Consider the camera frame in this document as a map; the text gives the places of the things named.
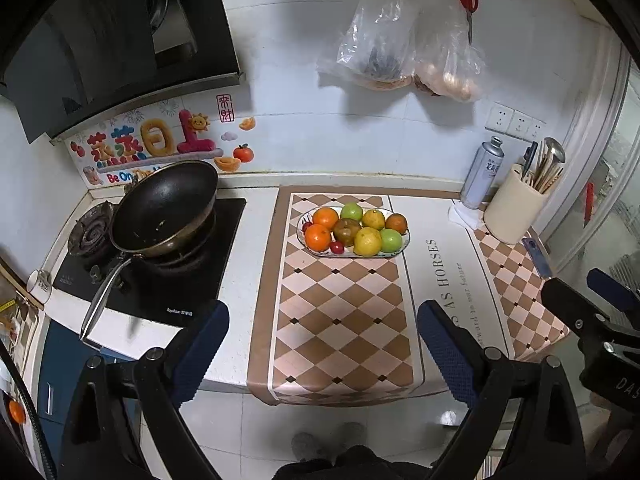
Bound white mug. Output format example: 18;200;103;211
26;269;53;305

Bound white folded tissue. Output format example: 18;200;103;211
447;202;485;231

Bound cream utensil holder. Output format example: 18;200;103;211
483;162;551;246

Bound blue flat kitchen tool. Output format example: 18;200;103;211
521;237;555;281

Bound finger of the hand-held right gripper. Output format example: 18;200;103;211
586;267;640;311
542;277;612;342

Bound bundle of chopsticks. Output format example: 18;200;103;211
522;157;565;193

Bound dark reddish-brown apple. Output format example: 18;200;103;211
334;218;362;245

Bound black wok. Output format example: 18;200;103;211
80;160;220;341

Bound silver spray can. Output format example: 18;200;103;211
459;136;503;209

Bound floral oval ceramic plate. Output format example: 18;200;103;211
296;205;411;260

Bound yellow lemon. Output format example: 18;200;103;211
353;227;383;257

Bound blue cabinet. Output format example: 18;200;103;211
37;317;146;461

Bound black handled knife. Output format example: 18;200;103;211
522;141;539;178

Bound clear plastic bag dark contents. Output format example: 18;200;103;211
316;0;418;92

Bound checkered brown pink table mat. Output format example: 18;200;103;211
246;186;572;407

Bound colourful wall sticker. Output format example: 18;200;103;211
70;92;258;188

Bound grey slipper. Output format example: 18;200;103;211
291;431;331;463

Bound black gas stove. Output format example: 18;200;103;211
52;197;248;323

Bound white window frame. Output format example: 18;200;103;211
542;35;640;271

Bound clear plastic bag pale contents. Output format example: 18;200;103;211
412;7;488;103

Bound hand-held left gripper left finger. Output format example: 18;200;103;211
60;300;231;480

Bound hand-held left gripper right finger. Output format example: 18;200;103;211
416;300;586;480

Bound metal ladle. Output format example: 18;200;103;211
540;136;566;176

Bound black range hood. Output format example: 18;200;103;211
0;0;246;143

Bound person's dark trousers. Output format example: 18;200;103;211
272;445;436;480

